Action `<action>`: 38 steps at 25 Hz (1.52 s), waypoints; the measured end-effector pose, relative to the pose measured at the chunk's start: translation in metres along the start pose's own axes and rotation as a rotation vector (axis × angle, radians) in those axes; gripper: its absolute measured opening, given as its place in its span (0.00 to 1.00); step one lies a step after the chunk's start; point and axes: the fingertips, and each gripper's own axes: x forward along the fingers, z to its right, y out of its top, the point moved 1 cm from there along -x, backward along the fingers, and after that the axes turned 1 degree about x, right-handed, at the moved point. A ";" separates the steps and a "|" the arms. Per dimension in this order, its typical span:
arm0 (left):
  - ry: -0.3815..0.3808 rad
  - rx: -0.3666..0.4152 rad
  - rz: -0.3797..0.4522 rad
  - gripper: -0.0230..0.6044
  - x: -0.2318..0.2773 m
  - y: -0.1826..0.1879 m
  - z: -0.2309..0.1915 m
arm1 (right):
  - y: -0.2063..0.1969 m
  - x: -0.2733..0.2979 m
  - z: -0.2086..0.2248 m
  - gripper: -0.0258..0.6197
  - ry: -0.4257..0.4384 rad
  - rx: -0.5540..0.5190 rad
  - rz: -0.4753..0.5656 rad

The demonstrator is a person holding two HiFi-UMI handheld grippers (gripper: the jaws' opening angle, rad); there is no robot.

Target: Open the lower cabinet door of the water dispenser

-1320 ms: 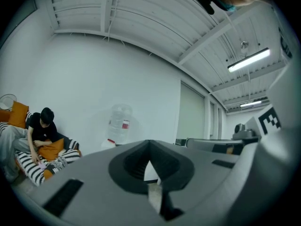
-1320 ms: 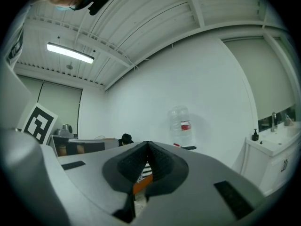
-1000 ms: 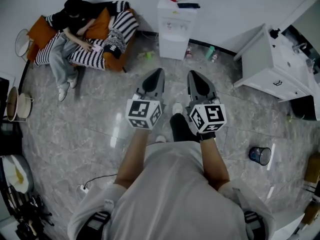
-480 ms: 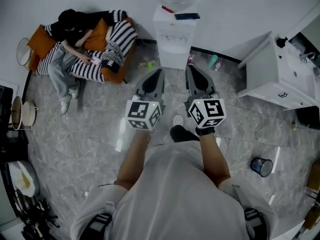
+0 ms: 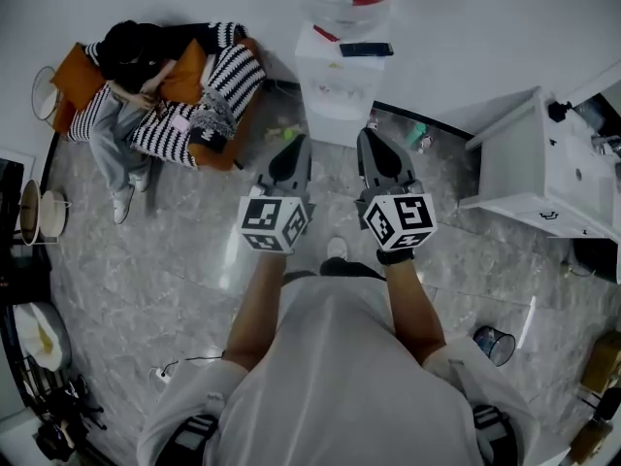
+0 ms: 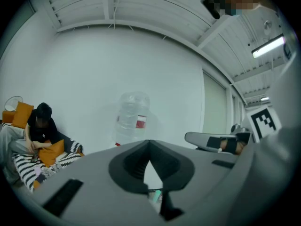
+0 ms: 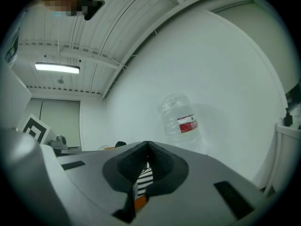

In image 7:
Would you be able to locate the orange sofa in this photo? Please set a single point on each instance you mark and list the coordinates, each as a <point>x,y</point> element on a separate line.
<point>140,202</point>

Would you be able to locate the ceiling sprinkler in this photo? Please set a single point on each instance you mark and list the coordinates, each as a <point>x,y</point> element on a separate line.
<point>61,80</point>

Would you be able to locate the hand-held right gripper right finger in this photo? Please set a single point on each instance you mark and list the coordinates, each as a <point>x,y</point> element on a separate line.
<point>200,185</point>

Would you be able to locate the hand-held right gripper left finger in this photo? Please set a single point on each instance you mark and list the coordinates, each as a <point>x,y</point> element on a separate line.
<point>94,185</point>

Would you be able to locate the long ceiling light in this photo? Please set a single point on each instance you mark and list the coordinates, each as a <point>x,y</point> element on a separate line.
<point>57,68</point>

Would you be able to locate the black head camera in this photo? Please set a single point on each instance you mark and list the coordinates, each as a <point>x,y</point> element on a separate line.
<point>92,7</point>

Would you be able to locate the clear water jug red label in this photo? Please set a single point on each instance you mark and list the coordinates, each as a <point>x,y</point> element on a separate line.
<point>181,126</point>

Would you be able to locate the white vanity cabinet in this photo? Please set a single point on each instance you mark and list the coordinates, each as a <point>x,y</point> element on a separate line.
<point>289,138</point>

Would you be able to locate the black white striped blanket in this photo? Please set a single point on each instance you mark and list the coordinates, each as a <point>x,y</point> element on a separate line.
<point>144,178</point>

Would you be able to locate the grey window blind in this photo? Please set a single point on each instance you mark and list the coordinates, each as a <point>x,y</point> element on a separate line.
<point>61,121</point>
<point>270,43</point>

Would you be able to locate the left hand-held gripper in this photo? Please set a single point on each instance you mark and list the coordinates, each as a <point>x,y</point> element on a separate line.
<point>35,128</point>

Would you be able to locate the black soap dispenser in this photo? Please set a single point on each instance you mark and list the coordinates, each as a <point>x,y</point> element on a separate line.
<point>287,119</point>

